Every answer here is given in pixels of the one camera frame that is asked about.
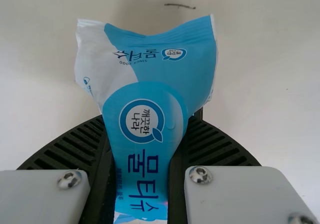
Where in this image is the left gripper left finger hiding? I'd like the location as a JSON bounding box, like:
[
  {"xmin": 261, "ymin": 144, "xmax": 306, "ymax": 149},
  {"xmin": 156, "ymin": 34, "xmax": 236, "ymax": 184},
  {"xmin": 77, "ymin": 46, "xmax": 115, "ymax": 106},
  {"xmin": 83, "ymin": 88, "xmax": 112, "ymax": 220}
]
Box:
[{"xmin": 0, "ymin": 115, "xmax": 117, "ymax": 224}]

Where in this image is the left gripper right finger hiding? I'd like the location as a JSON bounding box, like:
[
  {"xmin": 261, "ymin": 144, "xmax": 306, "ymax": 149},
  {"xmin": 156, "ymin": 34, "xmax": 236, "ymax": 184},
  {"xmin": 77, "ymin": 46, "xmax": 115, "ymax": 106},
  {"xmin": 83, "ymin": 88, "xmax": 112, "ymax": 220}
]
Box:
[{"xmin": 168, "ymin": 108, "xmax": 320, "ymax": 224}]

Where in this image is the blue white wet wipes pack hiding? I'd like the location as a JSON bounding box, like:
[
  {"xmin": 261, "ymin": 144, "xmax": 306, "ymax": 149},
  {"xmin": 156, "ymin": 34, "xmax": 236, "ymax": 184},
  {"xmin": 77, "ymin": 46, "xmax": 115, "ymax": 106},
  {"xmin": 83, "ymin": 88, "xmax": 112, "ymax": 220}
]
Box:
[{"xmin": 74, "ymin": 13, "xmax": 220, "ymax": 224}]

